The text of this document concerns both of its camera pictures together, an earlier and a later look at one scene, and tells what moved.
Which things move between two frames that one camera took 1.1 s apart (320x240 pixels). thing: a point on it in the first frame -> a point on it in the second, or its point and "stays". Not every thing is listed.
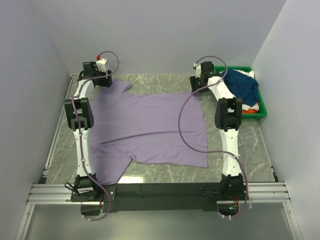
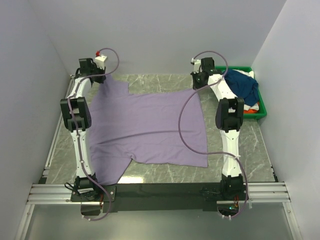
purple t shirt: x=144 y=127 stays
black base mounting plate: x=160 y=198 stays
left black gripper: x=107 y=82 -> x=95 y=67
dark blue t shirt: x=243 y=86 stays
